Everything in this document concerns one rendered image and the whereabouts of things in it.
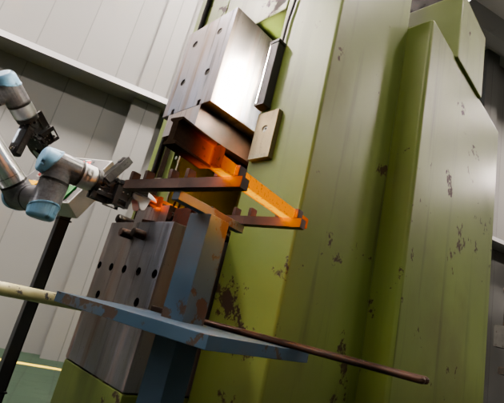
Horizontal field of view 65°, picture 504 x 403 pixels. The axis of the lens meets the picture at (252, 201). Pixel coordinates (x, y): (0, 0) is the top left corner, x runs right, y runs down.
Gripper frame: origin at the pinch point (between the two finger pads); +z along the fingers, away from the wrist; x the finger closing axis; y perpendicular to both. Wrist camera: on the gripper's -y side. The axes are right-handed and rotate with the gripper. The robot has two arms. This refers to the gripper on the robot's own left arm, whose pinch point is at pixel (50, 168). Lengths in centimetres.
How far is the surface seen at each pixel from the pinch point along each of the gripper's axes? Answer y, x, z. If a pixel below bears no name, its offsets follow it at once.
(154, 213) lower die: -5.8, -46.5, 9.6
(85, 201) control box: 1.4, -7.0, 15.9
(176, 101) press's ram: 36, -37, -10
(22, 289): -36.3, -6.8, 23.7
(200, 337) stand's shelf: -59, -100, -24
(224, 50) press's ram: 44, -57, -25
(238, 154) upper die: 29, -62, 8
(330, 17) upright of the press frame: 53, -93, -32
